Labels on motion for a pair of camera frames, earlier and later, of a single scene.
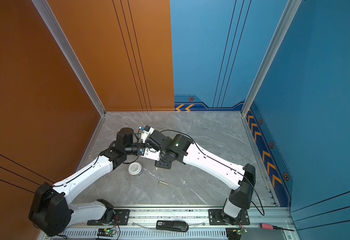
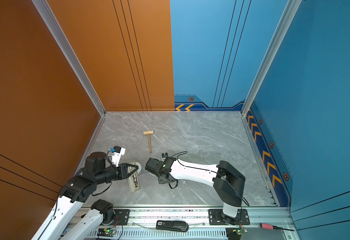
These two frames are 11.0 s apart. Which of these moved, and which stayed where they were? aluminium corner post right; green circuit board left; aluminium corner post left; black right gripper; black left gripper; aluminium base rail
Moved: black right gripper; black left gripper
Stayed: aluminium corner post left; green circuit board left; aluminium base rail; aluminium corner post right
